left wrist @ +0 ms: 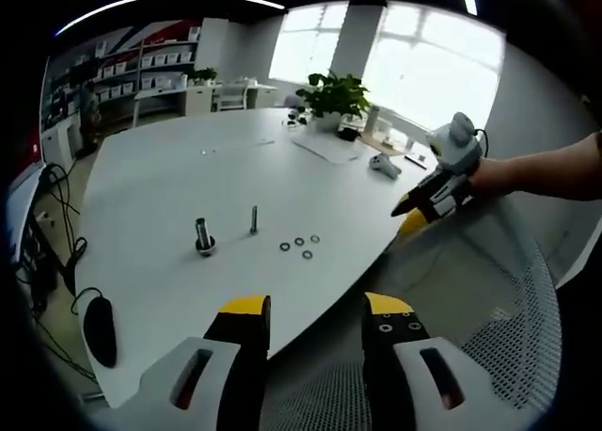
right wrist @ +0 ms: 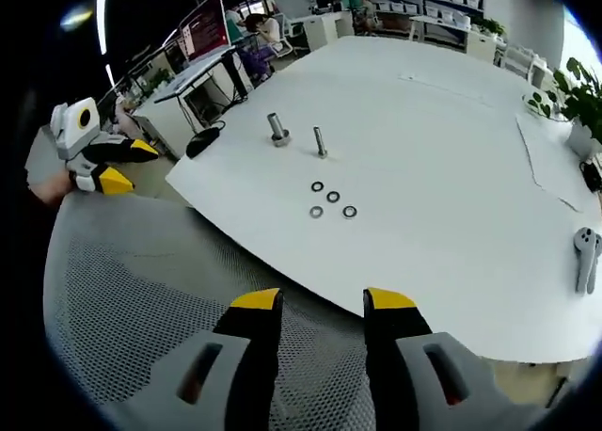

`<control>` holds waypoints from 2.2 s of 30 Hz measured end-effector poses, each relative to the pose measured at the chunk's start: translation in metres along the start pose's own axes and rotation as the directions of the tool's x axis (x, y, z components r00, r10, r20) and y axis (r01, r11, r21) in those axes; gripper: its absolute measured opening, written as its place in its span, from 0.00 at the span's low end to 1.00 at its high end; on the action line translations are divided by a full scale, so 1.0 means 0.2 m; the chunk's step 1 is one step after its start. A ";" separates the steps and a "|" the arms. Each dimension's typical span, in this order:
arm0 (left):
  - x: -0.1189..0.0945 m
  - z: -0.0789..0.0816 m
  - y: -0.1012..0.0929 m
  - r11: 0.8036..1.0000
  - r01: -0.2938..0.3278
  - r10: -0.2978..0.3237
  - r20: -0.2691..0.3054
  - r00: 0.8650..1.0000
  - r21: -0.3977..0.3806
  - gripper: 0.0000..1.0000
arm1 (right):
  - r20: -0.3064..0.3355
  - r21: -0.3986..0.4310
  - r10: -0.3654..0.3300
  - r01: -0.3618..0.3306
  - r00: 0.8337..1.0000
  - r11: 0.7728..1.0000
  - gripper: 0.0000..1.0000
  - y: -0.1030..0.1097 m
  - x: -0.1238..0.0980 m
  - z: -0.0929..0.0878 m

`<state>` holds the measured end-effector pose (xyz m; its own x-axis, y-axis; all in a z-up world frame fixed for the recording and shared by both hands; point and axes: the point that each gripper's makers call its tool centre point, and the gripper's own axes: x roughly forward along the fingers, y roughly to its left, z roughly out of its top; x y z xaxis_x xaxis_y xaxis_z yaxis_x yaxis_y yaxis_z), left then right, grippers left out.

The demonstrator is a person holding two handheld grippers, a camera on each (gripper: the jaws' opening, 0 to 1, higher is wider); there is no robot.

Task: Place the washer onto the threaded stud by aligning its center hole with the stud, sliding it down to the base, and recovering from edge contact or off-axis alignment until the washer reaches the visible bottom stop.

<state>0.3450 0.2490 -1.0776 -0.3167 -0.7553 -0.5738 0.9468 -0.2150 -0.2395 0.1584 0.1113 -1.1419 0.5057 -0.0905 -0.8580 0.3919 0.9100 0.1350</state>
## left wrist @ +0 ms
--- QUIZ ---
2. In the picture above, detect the small green plant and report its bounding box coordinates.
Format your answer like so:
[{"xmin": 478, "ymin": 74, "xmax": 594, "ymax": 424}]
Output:
[{"xmin": 187, "ymin": 67, "xmax": 219, "ymax": 87}]

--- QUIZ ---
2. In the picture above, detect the wooden tray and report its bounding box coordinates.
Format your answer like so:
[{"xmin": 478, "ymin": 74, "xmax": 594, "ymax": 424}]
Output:
[{"xmin": 358, "ymin": 128, "xmax": 439, "ymax": 169}]

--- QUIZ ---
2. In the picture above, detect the shelving unit with white bins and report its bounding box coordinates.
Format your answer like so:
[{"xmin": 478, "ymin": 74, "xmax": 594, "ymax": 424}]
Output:
[{"xmin": 45, "ymin": 20, "xmax": 202, "ymax": 122}]

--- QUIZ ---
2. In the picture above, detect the white handheld controller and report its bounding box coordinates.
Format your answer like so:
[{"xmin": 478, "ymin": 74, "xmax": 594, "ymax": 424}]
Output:
[{"xmin": 368, "ymin": 152, "xmax": 404, "ymax": 181}]

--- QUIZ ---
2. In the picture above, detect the narrow window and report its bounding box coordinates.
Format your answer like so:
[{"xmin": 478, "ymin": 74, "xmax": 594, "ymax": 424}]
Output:
[{"xmin": 268, "ymin": 1, "xmax": 350, "ymax": 87}]

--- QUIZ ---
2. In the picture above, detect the grey mesh office chair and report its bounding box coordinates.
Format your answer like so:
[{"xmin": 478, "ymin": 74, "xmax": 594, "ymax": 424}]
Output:
[{"xmin": 261, "ymin": 199, "xmax": 566, "ymax": 431}]

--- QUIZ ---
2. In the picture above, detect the black computer mouse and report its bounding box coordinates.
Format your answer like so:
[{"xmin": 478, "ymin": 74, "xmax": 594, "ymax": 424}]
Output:
[{"xmin": 82, "ymin": 295, "xmax": 118, "ymax": 369}]

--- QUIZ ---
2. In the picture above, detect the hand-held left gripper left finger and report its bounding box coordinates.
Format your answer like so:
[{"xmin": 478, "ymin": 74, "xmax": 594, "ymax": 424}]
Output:
[{"xmin": 119, "ymin": 295, "xmax": 273, "ymax": 431}]

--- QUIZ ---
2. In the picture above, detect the black cable bundle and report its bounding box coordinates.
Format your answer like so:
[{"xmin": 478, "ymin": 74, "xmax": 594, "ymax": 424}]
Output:
[{"xmin": 16, "ymin": 265, "xmax": 98, "ymax": 380}]

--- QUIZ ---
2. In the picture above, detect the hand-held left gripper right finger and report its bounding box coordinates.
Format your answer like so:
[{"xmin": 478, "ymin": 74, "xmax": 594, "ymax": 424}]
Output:
[{"xmin": 361, "ymin": 292, "xmax": 507, "ymax": 431}]

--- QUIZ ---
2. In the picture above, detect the black mouse cable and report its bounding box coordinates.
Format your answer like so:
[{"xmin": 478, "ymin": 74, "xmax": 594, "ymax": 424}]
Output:
[{"xmin": 71, "ymin": 286, "xmax": 103, "ymax": 316}]

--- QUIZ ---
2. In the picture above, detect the white slatted chair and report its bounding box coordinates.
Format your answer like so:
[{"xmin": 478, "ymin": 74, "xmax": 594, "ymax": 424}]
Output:
[{"xmin": 213, "ymin": 83, "xmax": 251, "ymax": 113}]

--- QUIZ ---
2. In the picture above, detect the white desk with drawers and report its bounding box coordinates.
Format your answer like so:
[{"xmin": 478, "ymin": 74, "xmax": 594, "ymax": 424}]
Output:
[{"xmin": 133, "ymin": 79, "xmax": 279, "ymax": 127}]

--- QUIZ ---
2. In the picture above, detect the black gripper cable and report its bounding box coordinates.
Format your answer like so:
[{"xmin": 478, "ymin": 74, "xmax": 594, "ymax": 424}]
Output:
[{"xmin": 472, "ymin": 128, "xmax": 491, "ymax": 160}]

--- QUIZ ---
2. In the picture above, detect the white low cabinet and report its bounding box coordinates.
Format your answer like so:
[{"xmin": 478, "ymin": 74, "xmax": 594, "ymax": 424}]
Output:
[{"xmin": 40, "ymin": 117, "xmax": 87, "ymax": 165}]

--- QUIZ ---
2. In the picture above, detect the wide window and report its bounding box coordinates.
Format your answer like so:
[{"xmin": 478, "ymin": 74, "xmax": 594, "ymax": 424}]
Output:
[{"xmin": 360, "ymin": 1, "xmax": 500, "ymax": 132}]

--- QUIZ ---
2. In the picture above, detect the thick threaded steel stud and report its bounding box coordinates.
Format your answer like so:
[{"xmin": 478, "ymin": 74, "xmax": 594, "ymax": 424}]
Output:
[{"xmin": 195, "ymin": 217, "xmax": 217, "ymax": 258}]

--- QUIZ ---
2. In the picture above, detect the green potted plant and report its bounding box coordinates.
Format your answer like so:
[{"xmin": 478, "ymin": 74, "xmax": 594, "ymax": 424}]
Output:
[{"xmin": 294, "ymin": 70, "xmax": 373, "ymax": 132}]

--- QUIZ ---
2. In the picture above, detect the black laptop cable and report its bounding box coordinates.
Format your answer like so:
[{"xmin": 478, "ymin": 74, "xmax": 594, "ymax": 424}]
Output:
[{"xmin": 42, "ymin": 163, "xmax": 89, "ymax": 273}]

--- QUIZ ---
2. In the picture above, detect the white paper sheet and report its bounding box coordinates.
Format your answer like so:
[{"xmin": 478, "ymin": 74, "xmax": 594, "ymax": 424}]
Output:
[{"xmin": 291, "ymin": 133, "xmax": 367, "ymax": 166}]

